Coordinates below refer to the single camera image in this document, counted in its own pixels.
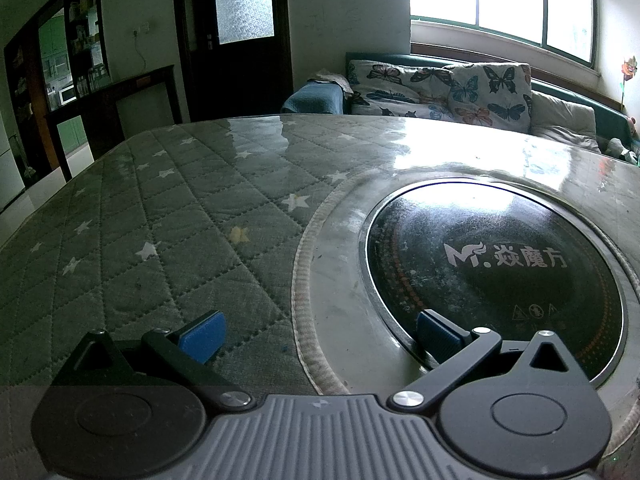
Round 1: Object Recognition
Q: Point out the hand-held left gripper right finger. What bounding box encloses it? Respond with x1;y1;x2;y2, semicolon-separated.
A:
389;310;586;409

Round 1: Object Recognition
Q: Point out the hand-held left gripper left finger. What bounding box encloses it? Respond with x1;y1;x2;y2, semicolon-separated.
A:
52;310;253;407

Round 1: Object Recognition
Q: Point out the round black induction cooktop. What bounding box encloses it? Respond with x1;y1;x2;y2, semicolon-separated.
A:
365;182;629;387

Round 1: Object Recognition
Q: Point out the butterfly print seat cushion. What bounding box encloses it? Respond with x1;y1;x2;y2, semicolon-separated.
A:
349;92;457;122

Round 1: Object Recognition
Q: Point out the large butterfly print cushion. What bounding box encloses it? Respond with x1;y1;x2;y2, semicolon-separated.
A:
449;62;532;134

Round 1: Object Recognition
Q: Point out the beige cushion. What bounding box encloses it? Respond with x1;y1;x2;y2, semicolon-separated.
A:
530;91;602;154

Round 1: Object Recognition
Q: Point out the dark wooden console table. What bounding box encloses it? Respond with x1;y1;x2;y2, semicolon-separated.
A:
45;65;184;184

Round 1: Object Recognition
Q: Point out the grey stuffed toy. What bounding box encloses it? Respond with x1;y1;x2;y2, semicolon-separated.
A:
605;137;640;162

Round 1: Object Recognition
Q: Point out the dark door with frosted glass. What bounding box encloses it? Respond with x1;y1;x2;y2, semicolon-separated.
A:
172;0;294;124

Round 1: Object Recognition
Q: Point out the blue towel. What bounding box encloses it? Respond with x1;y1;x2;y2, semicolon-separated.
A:
281;82;347;117

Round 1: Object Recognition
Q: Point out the beige cloth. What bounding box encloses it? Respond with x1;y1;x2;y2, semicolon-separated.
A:
320;72;354;94

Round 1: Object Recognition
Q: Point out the dark wooden shelf cabinet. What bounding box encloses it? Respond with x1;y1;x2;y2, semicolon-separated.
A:
4;0;112;177

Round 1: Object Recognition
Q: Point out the colourful pinwheel toy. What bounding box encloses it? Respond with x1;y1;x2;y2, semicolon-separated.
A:
619;57;640;112

